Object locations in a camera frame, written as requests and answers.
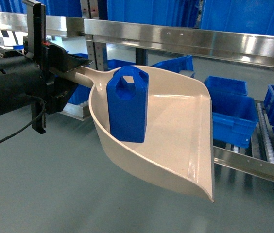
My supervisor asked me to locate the stainless steel shelf rack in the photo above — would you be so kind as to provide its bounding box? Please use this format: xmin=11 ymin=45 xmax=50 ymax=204
xmin=0 ymin=12 xmax=274 ymax=182

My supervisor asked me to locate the beige plastic dustpan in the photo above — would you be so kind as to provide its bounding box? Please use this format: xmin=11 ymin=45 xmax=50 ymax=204
xmin=55 ymin=66 xmax=215 ymax=201

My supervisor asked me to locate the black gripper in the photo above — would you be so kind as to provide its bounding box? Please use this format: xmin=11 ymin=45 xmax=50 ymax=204
xmin=22 ymin=0 xmax=93 ymax=134

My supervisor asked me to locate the black cable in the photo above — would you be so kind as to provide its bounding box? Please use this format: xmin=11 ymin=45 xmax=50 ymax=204
xmin=0 ymin=96 xmax=47 ymax=148

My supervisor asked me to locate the blue plastic jug part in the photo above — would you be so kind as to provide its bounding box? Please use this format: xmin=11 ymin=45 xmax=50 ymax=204
xmin=106 ymin=66 xmax=149 ymax=143

